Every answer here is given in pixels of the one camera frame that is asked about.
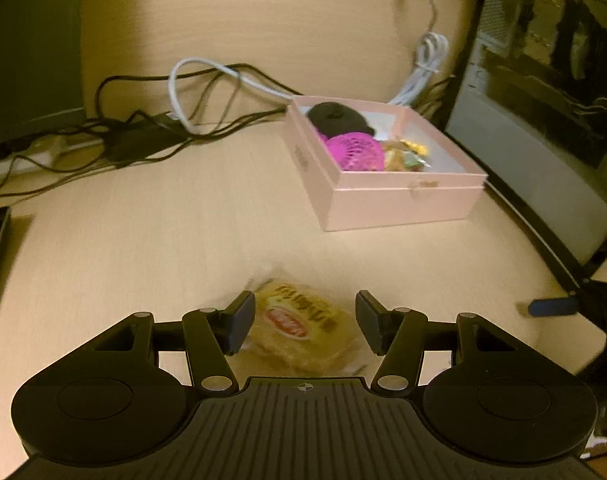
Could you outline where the green olive snack packet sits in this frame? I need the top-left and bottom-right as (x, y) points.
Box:
(401, 137), (431, 171)

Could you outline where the pink cardboard box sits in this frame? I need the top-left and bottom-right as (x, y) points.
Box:
(284, 94), (489, 233)

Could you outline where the black monitor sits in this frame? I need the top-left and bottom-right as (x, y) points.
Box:
(0, 0), (87, 149)

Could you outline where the white power strip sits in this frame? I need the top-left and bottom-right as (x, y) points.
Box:
(0, 137), (110, 181)

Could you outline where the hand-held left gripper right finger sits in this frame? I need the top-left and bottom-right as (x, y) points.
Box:
(355, 289), (522, 395)

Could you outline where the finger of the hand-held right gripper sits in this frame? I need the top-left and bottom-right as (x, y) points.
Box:
(527, 297), (580, 318)

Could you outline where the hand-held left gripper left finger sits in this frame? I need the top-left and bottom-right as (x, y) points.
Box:
(90, 289), (257, 394)

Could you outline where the pink plastic basket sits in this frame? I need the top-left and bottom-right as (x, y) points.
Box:
(325, 131), (387, 172)

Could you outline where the round pastry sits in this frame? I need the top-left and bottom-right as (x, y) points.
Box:
(242, 267), (370, 377)

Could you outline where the dark plush toy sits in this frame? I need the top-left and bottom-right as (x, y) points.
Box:
(307, 101), (377, 137)

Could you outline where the computer case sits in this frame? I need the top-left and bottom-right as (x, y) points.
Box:
(443, 0), (607, 297)

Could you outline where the bundled white cable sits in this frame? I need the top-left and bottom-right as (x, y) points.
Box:
(387, 0), (450, 109)

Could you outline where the looped white cable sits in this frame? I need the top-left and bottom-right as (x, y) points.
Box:
(168, 58), (295, 134)

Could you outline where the black power adapter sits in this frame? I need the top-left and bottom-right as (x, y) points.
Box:
(103, 112), (190, 164)

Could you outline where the black cable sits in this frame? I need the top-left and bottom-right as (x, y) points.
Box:
(94, 62), (298, 132)
(412, 74), (457, 112)
(0, 149), (135, 209)
(182, 107), (287, 142)

